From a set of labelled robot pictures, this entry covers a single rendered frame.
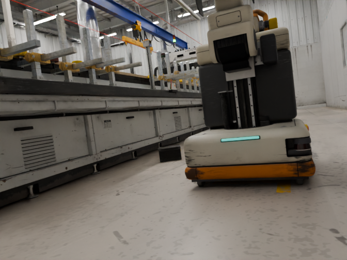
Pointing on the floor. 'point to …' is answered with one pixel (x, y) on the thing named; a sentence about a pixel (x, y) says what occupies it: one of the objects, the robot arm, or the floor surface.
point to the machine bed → (82, 136)
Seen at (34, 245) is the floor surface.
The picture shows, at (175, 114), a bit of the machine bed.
